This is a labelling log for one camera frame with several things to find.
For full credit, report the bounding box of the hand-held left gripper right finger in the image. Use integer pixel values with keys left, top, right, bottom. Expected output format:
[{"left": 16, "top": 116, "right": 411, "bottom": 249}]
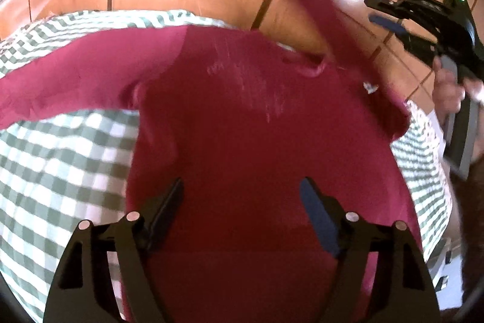
[{"left": 299, "top": 177, "right": 441, "bottom": 323}]

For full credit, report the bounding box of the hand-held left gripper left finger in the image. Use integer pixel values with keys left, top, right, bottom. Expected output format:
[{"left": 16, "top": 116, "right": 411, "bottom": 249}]
[{"left": 43, "top": 177, "right": 185, "bottom": 323}]

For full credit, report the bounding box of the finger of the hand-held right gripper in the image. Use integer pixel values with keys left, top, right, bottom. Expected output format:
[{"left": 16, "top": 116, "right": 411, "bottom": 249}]
[
  {"left": 368, "top": 14, "right": 442, "bottom": 64},
  {"left": 364, "top": 0, "right": 408, "bottom": 16}
]

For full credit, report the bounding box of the red long-sleeved shirt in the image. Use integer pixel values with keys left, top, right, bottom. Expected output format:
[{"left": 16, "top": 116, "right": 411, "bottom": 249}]
[{"left": 0, "top": 0, "right": 422, "bottom": 323}]

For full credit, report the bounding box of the person's right hand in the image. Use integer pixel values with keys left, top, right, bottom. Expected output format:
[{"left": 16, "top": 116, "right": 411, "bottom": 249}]
[{"left": 432, "top": 56, "right": 484, "bottom": 119}]

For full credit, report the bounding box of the green white checkered blanket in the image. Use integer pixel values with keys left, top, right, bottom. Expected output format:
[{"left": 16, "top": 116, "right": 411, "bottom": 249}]
[{"left": 0, "top": 9, "right": 454, "bottom": 323}]

